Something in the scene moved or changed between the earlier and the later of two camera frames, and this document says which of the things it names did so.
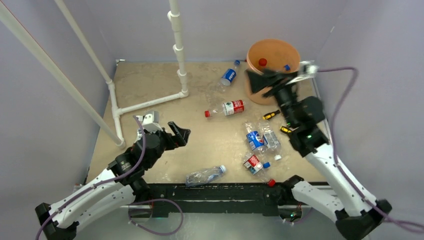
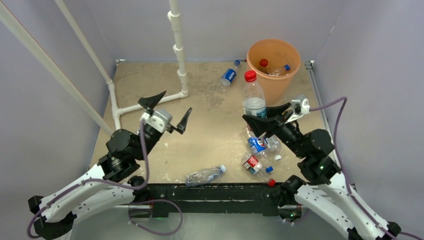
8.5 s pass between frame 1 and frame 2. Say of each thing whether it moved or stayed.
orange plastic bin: stayed
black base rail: stayed
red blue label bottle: stayed
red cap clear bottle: stayed
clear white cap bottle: stayed
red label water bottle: moved
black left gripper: moved
